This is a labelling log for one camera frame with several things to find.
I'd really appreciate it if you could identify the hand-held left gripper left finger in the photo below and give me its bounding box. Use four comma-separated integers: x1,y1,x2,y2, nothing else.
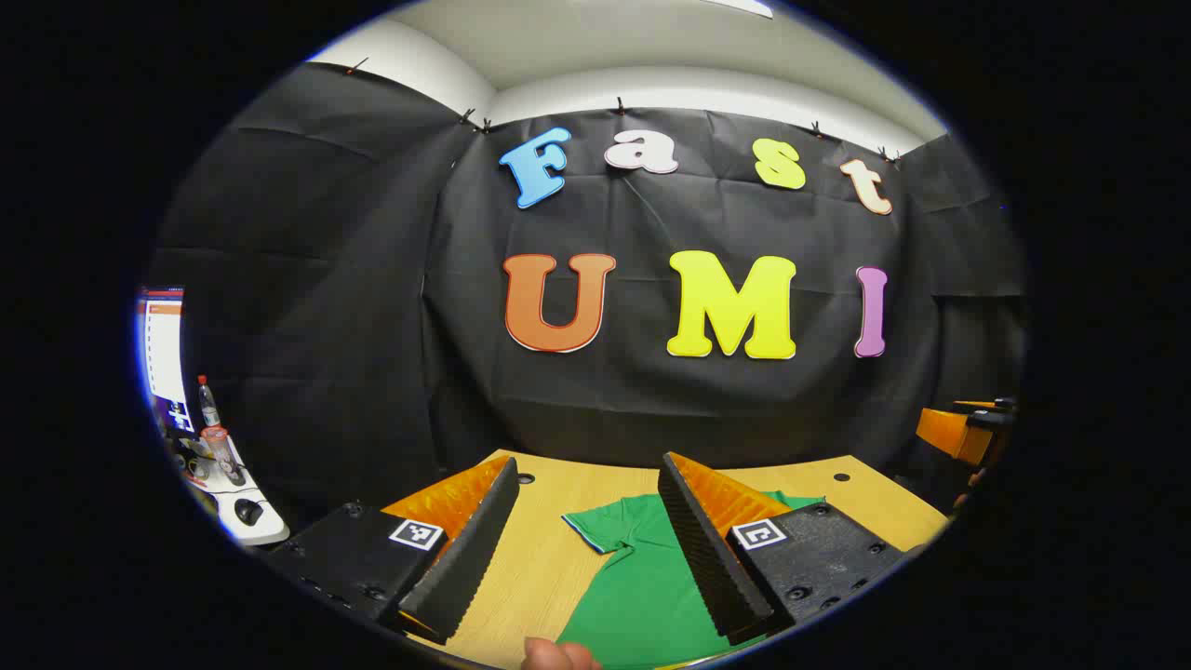
265,454,520,646

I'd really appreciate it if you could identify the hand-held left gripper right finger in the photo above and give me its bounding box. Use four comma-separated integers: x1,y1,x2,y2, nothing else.
657,452,911,647

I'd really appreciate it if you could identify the white side desk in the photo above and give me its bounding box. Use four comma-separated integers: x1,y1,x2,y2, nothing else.
175,433,291,546

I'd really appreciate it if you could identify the green T-shirt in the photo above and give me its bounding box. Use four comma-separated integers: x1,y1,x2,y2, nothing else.
556,490,826,670

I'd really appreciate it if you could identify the clear plastic cup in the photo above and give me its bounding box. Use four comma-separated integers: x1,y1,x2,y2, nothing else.
202,425,247,487

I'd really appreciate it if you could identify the black backdrop cloth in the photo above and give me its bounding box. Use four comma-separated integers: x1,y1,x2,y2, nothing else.
147,60,1030,533

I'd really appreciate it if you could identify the computer monitor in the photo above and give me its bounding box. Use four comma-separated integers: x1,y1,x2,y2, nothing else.
138,286,198,435

